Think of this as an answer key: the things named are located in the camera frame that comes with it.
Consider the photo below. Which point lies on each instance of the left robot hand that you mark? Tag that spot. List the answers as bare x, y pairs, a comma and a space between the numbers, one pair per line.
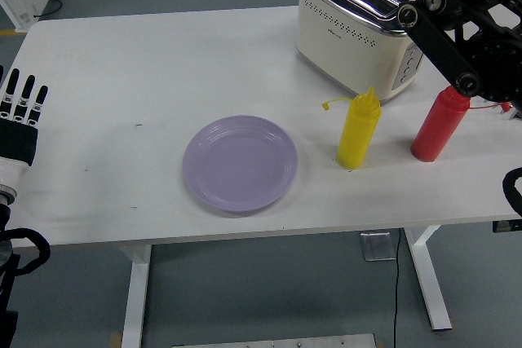
18, 142

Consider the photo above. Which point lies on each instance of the purple plate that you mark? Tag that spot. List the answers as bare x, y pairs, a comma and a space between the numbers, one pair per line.
240, 164

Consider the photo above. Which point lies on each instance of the cream and chrome toaster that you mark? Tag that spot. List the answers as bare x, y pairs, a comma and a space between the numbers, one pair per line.
346, 38

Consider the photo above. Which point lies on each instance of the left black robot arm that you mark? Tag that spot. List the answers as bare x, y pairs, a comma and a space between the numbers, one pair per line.
42, 248

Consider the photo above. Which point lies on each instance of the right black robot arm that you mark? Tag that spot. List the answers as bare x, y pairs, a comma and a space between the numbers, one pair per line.
440, 46

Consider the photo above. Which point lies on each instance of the small metal floor plate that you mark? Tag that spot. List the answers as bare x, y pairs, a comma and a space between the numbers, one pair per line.
378, 247

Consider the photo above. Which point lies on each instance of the white table leg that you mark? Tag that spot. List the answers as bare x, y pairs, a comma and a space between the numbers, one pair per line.
428, 283
136, 295

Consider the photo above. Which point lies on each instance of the yellow squeeze bottle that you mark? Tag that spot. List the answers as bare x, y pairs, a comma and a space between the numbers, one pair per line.
356, 136

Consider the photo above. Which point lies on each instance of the red squeeze bottle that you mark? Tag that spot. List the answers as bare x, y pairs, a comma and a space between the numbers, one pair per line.
438, 128

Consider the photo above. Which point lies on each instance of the black table control box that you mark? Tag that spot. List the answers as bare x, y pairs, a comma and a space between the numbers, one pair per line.
507, 227

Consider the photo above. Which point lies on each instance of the large metal base plate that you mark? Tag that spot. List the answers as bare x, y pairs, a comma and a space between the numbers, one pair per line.
273, 342

